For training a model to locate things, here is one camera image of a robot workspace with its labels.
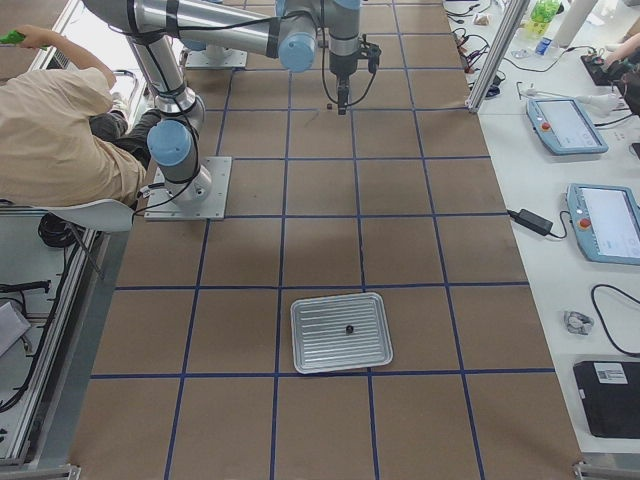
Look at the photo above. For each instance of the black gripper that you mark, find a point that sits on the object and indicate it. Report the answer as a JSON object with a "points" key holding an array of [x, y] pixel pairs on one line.
{"points": [[342, 67]]}

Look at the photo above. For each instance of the silver metal tray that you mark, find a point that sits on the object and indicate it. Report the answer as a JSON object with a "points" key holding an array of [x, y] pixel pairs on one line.
{"points": [[320, 343]]}

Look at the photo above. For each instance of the far blue teach pendant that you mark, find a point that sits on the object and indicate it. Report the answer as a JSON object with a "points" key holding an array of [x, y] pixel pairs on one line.
{"points": [[564, 127]]}

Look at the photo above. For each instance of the blue teach pendant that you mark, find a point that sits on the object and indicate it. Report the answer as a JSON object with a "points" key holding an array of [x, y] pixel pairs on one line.
{"points": [[605, 220], [564, 127]]}

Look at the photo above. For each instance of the black power adapter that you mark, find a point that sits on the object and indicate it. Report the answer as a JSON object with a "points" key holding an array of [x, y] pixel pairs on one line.
{"points": [[531, 221]]}

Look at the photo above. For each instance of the white chair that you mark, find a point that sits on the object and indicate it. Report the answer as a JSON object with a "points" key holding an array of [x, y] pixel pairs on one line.
{"points": [[106, 215]]}

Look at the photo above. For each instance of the person in beige shirt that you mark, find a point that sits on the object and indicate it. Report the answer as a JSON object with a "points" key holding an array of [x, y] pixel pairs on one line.
{"points": [[65, 139]]}

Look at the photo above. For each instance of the near blue teach pendant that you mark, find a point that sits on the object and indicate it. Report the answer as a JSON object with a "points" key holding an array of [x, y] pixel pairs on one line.
{"points": [[605, 220]]}

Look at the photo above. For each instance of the brown paper mat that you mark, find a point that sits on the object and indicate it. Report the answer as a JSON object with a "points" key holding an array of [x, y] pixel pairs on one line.
{"points": [[194, 377]]}

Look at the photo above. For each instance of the black laptop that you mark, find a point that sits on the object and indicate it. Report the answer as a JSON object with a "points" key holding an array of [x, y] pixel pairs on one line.
{"points": [[609, 392]]}

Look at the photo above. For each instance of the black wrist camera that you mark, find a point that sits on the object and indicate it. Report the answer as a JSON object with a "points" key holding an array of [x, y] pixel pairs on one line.
{"points": [[370, 52]]}

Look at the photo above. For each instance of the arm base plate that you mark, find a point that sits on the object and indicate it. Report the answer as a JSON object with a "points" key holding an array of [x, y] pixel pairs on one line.
{"points": [[204, 198], [215, 58]]}

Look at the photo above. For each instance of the aluminium frame post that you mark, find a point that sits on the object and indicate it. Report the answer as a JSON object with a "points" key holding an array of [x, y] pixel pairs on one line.
{"points": [[504, 35]]}

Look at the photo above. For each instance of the green handled grabber tool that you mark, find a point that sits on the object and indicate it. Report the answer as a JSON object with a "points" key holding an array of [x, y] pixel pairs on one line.
{"points": [[15, 37]]}

